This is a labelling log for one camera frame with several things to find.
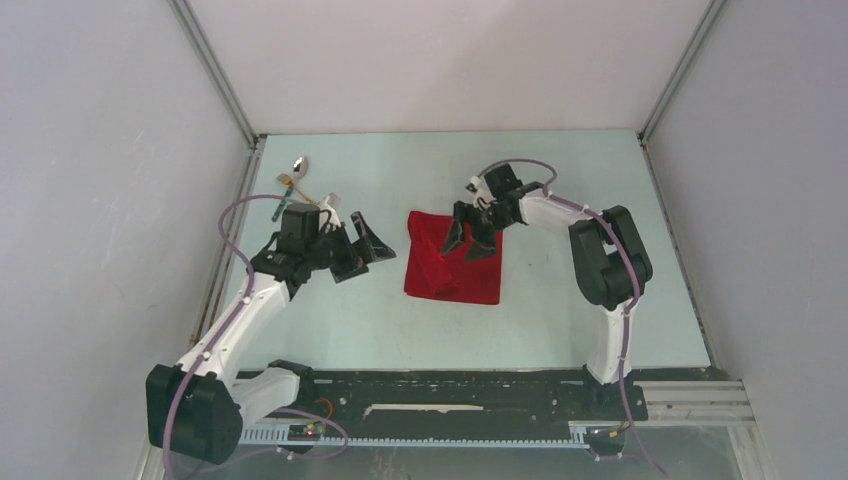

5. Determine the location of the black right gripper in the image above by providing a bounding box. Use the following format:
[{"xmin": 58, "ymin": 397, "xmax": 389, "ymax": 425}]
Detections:
[{"xmin": 440, "ymin": 200, "xmax": 515, "ymax": 264}]

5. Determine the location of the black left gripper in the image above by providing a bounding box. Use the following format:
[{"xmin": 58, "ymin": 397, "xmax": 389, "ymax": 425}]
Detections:
[{"xmin": 305, "ymin": 212, "xmax": 394, "ymax": 284}]

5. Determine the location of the red satin napkin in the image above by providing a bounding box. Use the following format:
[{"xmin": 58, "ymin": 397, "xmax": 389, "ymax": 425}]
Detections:
[{"xmin": 404, "ymin": 211, "xmax": 503, "ymax": 305}]

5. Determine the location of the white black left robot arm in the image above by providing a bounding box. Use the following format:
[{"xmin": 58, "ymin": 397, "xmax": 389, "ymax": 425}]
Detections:
[{"xmin": 145, "ymin": 196, "xmax": 396, "ymax": 465}]

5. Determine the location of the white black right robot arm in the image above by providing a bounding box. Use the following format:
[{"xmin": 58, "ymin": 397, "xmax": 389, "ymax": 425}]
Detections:
[{"xmin": 441, "ymin": 159, "xmax": 653, "ymax": 418}]

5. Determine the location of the gold fork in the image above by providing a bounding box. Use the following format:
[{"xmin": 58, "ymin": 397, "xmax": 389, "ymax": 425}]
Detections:
[{"xmin": 276, "ymin": 174, "xmax": 317, "ymax": 205}]

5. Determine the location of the silver spoon teal handle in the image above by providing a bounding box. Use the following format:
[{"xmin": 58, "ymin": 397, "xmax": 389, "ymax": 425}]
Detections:
[{"xmin": 271, "ymin": 156, "xmax": 312, "ymax": 222}]

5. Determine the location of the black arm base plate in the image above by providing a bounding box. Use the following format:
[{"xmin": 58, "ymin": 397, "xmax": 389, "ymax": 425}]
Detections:
[{"xmin": 292, "ymin": 369, "xmax": 648, "ymax": 443}]

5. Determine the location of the white slotted cable duct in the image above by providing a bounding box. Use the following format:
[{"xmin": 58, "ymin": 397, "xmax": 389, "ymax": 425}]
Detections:
[{"xmin": 241, "ymin": 423, "xmax": 591, "ymax": 450}]

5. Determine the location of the left aluminium frame post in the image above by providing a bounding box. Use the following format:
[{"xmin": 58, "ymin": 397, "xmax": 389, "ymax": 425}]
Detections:
[{"xmin": 167, "ymin": 0, "xmax": 259, "ymax": 149}]

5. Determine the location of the aluminium frame post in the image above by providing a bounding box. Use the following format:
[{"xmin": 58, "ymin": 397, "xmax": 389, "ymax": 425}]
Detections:
[
  {"xmin": 167, "ymin": 0, "xmax": 259, "ymax": 149},
  {"xmin": 638, "ymin": 0, "xmax": 729, "ymax": 147}
]

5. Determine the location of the right aluminium frame post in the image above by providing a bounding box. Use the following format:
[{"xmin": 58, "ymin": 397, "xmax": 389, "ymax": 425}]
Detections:
[{"xmin": 638, "ymin": 0, "xmax": 729, "ymax": 147}]

